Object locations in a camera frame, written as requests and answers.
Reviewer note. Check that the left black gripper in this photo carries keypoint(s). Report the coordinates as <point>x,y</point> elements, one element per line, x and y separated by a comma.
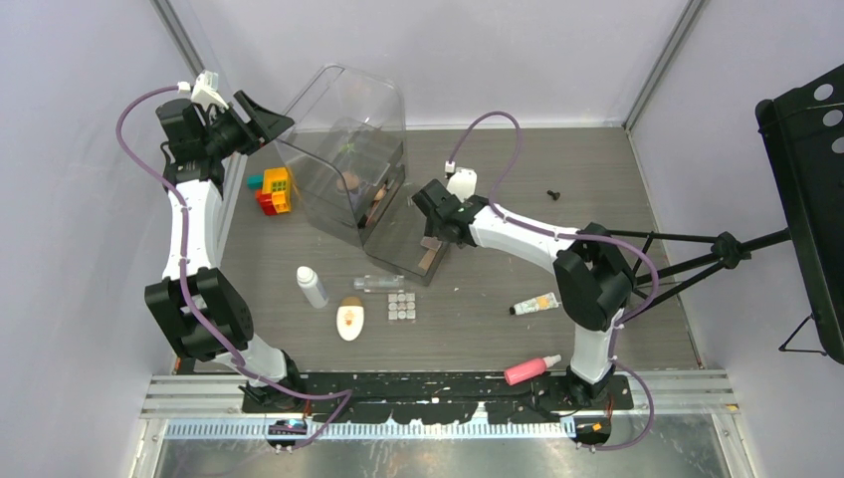
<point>269,125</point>

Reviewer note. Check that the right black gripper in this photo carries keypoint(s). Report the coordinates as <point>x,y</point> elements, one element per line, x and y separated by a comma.
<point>432,229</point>

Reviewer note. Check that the eyeshadow palette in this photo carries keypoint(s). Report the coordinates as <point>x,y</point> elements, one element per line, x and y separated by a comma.
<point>431,245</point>

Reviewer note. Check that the clear acrylic drawer organizer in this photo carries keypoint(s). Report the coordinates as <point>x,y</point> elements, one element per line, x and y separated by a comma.
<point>346,120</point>

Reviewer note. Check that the pink round powder puff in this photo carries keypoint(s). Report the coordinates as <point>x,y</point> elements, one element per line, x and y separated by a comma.
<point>348,182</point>

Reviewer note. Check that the grey square sample palette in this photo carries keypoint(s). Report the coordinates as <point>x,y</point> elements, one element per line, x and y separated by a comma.
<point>401,307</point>

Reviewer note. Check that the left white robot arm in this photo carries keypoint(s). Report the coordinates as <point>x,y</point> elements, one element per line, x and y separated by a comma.
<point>199,311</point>

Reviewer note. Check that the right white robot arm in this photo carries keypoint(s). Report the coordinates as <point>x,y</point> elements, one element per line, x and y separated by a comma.
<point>593,279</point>

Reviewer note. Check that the colourful toy block stack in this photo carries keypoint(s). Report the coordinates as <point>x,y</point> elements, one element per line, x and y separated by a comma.
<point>272,190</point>

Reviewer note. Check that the clear small bottle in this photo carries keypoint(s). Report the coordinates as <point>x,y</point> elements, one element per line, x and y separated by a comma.
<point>379,284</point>

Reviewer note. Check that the small printed cream tube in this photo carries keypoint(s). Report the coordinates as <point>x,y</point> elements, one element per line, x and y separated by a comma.
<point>536,304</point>

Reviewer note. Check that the white oval compact case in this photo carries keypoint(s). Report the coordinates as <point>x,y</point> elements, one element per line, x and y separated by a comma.
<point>350,317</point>

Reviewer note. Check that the white cylindrical bottle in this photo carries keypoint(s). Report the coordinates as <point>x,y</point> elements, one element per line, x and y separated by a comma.
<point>312,287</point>

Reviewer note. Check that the pink spray bottle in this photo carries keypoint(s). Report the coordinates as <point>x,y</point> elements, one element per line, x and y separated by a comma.
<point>530,369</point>

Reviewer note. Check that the black tripod stand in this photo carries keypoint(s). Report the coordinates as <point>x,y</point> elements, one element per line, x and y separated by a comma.
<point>726,253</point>

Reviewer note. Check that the black perforated panel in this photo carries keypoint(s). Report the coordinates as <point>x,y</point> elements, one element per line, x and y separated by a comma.
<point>802,132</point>

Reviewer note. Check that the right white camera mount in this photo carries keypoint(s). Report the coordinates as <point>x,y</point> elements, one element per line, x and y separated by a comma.
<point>461,181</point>

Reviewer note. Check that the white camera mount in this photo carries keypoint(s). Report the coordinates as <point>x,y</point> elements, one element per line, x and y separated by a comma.
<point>204,91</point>
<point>461,181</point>

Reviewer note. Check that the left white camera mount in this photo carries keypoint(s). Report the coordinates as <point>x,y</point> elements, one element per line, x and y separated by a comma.
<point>204,91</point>

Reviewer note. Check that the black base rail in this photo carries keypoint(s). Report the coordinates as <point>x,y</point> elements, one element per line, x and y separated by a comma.
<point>435,397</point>

